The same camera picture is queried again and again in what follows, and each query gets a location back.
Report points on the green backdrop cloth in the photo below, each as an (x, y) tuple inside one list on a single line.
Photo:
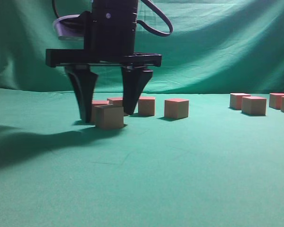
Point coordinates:
[(217, 46)]

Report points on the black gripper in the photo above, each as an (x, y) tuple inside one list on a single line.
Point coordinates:
[(109, 38)]

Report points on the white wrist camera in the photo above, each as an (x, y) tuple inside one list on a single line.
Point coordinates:
[(69, 28)]

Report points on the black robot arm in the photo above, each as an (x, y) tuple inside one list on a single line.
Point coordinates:
[(114, 9)]

